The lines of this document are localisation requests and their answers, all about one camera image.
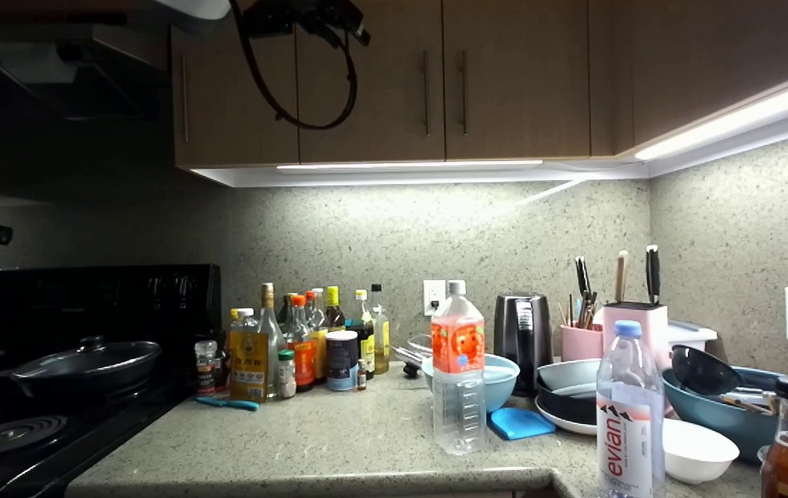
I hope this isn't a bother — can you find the pink white knife block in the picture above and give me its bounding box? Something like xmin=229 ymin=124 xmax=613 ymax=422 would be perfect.
xmin=592 ymin=299 xmax=675 ymax=374

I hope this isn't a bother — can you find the yellow label glass bottle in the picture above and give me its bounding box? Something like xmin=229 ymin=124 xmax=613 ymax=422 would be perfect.
xmin=224 ymin=305 xmax=271 ymax=404

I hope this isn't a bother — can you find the evian water bottle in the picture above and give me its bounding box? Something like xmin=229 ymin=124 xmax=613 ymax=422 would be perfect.
xmin=592 ymin=317 xmax=670 ymax=498

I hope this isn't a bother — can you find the small green cap jar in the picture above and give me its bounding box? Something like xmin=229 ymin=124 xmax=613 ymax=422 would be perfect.
xmin=271 ymin=346 xmax=300 ymax=400

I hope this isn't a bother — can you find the grey blue bowl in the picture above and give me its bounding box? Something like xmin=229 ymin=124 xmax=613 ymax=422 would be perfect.
xmin=534 ymin=353 xmax=602 ymax=396

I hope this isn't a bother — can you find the light blue bowl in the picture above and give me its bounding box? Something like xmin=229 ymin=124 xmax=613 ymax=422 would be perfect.
xmin=419 ymin=352 xmax=523 ymax=414

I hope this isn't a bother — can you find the black cap sauce bottle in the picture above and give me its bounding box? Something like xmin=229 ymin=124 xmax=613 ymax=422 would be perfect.
xmin=368 ymin=279 xmax=394 ymax=375

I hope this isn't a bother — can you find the upright black handled knife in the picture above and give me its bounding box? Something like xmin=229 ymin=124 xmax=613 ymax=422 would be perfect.
xmin=643 ymin=240 xmax=663 ymax=308

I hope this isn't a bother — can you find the orange cap sauce bottle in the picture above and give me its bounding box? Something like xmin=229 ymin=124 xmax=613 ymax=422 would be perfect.
xmin=285 ymin=291 xmax=317 ymax=389

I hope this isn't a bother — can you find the black electric stove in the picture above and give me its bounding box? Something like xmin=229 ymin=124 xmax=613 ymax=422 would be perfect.
xmin=0 ymin=259 xmax=226 ymax=498

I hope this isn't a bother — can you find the oil bottle yellow cap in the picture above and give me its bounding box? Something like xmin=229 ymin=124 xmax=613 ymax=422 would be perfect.
xmin=349 ymin=286 xmax=379 ymax=378

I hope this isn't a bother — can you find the dark range hood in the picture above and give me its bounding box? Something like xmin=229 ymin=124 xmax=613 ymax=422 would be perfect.
xmin=0 ymin=0 xmax=177 ymax=124

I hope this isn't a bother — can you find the tall bottle tan cap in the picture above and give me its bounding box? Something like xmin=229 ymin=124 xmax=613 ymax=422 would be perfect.
xmin=256 ymin=279 xmax=285 ymax=400

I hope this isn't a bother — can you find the short under-cabinet light strip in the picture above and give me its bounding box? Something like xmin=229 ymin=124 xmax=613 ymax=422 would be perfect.
xmin=628 ymin=61 xmax=788 ymax=180

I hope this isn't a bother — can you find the leaning black handled knife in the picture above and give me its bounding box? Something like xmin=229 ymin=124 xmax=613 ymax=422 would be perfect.
xmin=571 ymin=254 xmax=596 ymax=331

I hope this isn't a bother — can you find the white bowl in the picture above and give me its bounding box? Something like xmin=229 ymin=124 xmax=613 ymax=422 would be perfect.
xmin=661 ymin=414 xmax=744 ymax=486

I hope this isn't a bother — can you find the pink utensil cup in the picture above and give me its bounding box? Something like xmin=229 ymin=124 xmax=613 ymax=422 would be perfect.
xmin=559 ymin=321 xmax=606 ymax=363

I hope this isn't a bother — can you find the wall outlet with plug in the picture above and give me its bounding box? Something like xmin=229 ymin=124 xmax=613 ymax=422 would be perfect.
xmin=419 ymin=277 xmax=451 ymax=317

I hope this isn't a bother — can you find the wooden handled knife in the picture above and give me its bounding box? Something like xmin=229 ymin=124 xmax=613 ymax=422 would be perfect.
xmin=610 ymin=248 xmax=631 ymax=308

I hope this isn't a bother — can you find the clear bottle pale cap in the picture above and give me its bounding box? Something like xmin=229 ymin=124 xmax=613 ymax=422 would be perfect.
xmin=305 ymin=281 xmax=332 ymax=382

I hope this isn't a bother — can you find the black frying pan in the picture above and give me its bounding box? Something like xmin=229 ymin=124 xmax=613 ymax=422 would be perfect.
xmin=0 ymin=331 xmax=165 ymax=400

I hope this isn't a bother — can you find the black bowl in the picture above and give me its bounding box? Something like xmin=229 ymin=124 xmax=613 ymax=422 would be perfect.
xmin=534 ymin=378 xmax=599 ymax=429

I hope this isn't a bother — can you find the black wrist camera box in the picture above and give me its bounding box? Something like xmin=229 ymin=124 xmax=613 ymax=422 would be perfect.
xmin=314 ymin=0 xmax=372 ymax=49

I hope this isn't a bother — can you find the dark bottle yellow cap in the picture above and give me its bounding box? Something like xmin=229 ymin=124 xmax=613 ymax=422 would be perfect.
xmin=320 ymin=281 xmax=350 ymax=334

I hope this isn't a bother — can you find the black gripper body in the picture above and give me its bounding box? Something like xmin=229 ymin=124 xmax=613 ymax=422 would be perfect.
xmin=240 ymin=0 xmax=324 ymax=41

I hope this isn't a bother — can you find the blue sponge cloth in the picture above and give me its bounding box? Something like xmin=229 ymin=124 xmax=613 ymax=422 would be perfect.
xmin=483 ymin=404 xmax=559 ymax=442

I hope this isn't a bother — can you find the brown cabinet door with handle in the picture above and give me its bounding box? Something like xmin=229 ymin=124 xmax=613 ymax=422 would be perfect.
xmin=443 ymin=0 xmax=592 ymax=160

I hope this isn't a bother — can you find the brown cabinet door plain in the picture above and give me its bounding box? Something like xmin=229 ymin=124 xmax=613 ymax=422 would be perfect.
xmin=168 ymin=17 xmax=300 ymax=171

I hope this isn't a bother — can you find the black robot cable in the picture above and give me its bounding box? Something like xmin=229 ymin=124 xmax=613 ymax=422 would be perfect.
xmin=226 ymin=0 xmax=363 ymax=132

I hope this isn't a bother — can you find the white plate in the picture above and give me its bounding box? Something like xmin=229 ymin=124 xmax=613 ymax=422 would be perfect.
xmin=531 ymin=396 xmax=599 ymax=440

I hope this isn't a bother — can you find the clear bottle orange label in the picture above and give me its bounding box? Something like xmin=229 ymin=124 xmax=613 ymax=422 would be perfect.
xmin=425 ymin=277 xmax=488 ymax=458

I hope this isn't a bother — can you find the brown corner wall cabinet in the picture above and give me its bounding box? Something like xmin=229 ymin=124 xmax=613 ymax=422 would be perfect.
xmin=587 ymin=0 xmax=788 ymax=157

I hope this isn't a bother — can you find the small jar translucent cap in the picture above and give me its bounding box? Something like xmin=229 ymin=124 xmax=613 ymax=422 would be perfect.
xmin=191 ymin=337 xmax=229 ymax=400

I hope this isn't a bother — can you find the black ladle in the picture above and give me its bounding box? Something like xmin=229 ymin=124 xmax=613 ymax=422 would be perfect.
xmin=665 ymin=344 xmax=744 ymax=400

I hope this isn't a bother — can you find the dark jar white lid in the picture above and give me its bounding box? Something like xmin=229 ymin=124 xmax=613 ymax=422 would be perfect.
xmin=324 ymin=326 xmax=364 ymax=396

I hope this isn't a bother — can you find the teal handled utensil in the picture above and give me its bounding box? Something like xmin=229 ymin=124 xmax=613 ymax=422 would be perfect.
xmin=191 ymin=392 xmax=263 ymax=414

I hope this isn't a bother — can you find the white box lid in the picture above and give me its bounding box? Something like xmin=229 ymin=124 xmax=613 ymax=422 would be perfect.
xmin=663 ymin=317 xmax=722 ymax=353

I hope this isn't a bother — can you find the glass lid black knob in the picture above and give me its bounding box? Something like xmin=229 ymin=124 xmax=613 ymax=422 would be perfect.
xmin=394 ymin=344 xmax=435 ymax=382

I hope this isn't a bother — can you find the large dark blue bowl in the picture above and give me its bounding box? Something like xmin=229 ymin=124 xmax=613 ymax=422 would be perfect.
xmin=661 ymin=363 xmax=783 ymax=465

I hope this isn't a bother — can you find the long under-cabinet light strip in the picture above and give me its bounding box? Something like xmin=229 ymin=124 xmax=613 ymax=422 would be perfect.
xmin=184 ymin=155 xmax=638 ymax=191

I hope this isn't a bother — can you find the black electric kettle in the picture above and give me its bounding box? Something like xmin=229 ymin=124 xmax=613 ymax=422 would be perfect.
xmin=491 ymin=291 xmax=555 ymax=400

